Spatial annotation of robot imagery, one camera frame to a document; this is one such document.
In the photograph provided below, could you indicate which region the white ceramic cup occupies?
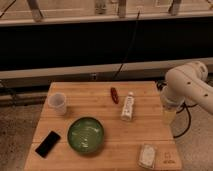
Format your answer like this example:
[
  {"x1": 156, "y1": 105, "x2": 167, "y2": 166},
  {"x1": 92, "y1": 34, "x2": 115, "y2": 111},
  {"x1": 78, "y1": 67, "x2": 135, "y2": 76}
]
[{"x1": 48, "y1": 93, "x2": 67, "y2": 115}]

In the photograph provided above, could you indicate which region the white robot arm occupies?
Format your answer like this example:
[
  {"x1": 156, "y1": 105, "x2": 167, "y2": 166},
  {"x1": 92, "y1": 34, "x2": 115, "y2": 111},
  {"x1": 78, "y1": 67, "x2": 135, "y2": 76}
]
[{"x1": 160, "y1": 61, "x2": 213, "y2": 125}]

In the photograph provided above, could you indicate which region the green ceramic bowl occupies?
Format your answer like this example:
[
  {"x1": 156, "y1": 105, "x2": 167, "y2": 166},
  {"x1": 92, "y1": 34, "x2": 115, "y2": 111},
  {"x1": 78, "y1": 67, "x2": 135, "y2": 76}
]
[{"x1": 67, "y1": 117, "x2": 105, "y2": 155}]

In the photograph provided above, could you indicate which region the white plastic bottle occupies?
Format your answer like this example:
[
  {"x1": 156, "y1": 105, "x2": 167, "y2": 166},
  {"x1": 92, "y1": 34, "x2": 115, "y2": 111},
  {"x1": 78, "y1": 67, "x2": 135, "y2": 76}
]
[{"x1": 121, "y1": 92, "x2": 134, "y2": 121}]

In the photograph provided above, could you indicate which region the wooden board table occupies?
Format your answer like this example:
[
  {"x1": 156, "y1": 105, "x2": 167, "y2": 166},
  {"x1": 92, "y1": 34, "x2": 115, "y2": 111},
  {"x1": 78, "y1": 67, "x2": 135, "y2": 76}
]
[{"x1": 23, "y1": 80, "x2": 183, "y2": 171}]

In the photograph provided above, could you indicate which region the black smartphone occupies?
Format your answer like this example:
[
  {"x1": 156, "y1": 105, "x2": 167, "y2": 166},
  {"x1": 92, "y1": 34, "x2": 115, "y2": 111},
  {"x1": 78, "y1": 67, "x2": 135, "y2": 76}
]
[{"x1": 35, "y1": 131, "x2": 61, "y2": 158}]

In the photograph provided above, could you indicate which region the black floor cable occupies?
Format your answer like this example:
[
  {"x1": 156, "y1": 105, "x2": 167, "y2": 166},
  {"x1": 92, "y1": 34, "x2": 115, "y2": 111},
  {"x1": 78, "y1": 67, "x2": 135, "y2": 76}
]
[{"x1": 173, "y1": 103, "x2": 198, "y2": 140}]

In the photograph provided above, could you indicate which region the black hanging cable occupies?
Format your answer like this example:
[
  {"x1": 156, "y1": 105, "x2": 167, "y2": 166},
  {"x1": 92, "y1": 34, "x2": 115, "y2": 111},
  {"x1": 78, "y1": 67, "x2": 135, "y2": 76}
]
[{"x1": 111, "y1": 9, "x2": 142, "y2": 82}]

